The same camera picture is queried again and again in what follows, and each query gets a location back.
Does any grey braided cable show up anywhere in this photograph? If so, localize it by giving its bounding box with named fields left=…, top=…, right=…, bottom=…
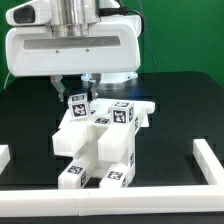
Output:
left=98, top=0, right=146, bottom=38

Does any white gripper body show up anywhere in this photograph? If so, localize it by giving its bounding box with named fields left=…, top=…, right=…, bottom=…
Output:
left=6, top=16, right=141, bottom=76

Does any white U-shaped obstacle fence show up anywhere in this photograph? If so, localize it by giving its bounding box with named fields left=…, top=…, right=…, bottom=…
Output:
left=0, top=139, right=224, bottom=217

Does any white tagged cube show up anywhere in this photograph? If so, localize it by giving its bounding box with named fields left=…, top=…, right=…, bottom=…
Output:
left=68, top=93, right=90, bottom=119
left=111, top=100, right=134, bottom=124

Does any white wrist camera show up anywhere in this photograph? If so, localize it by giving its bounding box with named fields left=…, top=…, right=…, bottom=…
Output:
left=6, top=0, right=52, bottom=26

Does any white chair back frame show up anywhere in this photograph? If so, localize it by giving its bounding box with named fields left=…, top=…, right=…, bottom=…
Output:
left=52, top=98, right=155, bottom=163

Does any white part at left edge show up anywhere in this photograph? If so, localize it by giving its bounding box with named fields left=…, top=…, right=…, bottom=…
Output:
left=0, top=145, right=10, bottom=174

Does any white cable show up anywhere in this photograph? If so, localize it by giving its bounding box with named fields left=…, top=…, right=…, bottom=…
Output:
left=3, top=71, right=12, bottom=90

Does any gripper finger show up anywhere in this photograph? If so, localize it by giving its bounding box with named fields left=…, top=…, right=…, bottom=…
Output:
left=50, top=75, right=65, bottom=102
left=88, top=73, right=101, bottom=101

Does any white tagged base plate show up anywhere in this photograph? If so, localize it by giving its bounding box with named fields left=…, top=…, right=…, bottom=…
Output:
left=59, top=110, right=149, bottom=128

